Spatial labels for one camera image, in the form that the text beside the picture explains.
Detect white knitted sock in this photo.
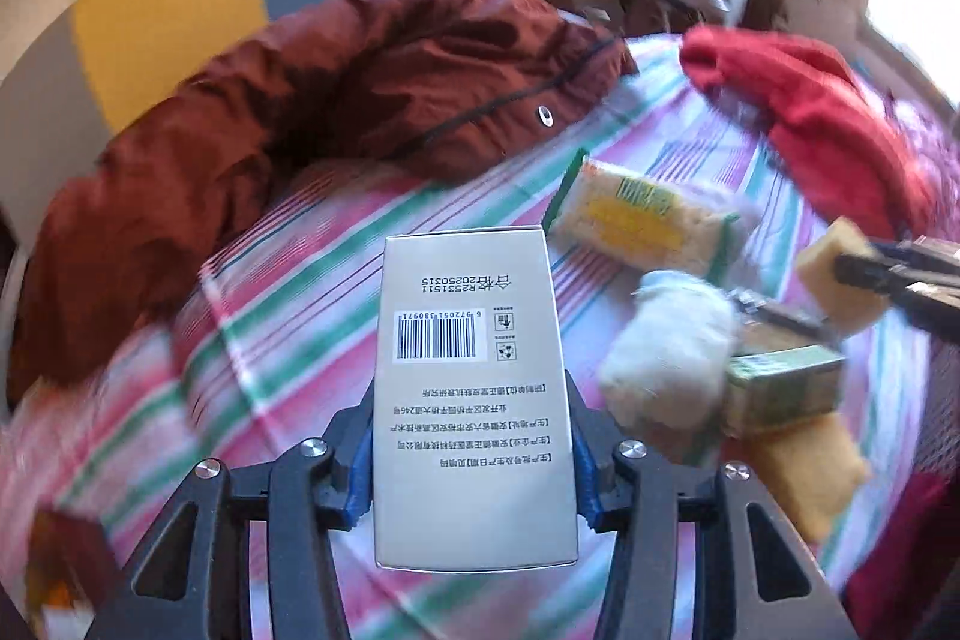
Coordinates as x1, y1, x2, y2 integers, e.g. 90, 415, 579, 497
596, 269, 740, 438

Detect dark pink cloth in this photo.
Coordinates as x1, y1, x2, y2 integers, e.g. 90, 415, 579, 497
847, 467, 960, 640

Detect small dark packet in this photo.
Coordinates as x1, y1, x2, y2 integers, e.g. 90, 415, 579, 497
727, 286, 837, 345

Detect maroon jacket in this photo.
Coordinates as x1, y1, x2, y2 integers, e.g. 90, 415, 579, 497
7, 0, 638, 408

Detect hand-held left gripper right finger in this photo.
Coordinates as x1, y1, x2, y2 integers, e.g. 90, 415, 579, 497
562, 370, 860, 640

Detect clear sponge packet green edges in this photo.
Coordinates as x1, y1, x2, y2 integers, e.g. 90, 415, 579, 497
546, 149, 758, 289

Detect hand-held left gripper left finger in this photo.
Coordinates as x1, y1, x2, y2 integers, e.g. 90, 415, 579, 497
90, 377, 376, 640

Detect orange yellow sponge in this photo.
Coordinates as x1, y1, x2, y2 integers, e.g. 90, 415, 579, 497
739, 411, 875, 543

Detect pale yellow sponge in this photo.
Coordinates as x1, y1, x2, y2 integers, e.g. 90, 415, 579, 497
795, 216, 893, 337

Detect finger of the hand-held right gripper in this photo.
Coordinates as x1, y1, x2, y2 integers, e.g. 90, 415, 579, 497
834, 254, 960, 348
870, 237, 960, 275

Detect red cloth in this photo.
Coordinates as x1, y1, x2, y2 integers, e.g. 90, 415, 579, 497
679, 23, 938, 240

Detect large cream cardboard box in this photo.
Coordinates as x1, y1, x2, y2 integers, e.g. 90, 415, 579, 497
373, 225, 582, 572

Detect green cardboard box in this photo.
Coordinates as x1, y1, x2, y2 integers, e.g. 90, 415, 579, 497
720, 344, 848, 438

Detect grey yellow blue headboard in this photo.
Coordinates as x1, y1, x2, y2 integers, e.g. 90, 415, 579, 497
0, 0, 425, 206

